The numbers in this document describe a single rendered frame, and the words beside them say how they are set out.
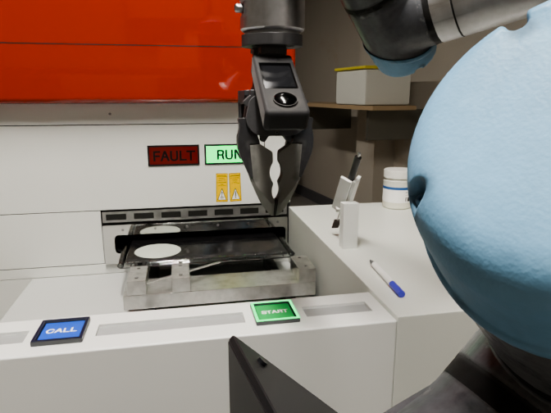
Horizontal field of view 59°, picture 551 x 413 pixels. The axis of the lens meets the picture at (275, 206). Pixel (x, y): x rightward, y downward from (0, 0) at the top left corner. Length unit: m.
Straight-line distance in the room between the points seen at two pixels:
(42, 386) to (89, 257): 0.63
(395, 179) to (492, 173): 1.02
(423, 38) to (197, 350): 0.43
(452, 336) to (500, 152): 0.53
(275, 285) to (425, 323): 0.37
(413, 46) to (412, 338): 0.36
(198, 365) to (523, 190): 0.49
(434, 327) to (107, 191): 0.79
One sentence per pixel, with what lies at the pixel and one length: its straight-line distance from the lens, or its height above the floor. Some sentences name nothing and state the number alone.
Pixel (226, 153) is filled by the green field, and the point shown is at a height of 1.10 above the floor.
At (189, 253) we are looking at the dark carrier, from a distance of 1.07.
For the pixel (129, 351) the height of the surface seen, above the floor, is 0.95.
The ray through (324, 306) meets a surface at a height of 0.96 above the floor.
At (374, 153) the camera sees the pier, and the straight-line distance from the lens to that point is 4.10.
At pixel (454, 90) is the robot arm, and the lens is 0.20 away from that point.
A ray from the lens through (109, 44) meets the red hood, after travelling 1.11.
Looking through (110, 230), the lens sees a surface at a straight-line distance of 1.19.
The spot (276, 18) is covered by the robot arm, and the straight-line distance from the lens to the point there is 0.56.
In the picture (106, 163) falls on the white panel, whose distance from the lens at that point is 1.17.
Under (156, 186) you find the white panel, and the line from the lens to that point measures 1.17.
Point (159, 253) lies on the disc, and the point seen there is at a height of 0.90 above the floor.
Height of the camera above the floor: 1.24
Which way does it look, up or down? 13 degrees down
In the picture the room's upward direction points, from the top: straight up
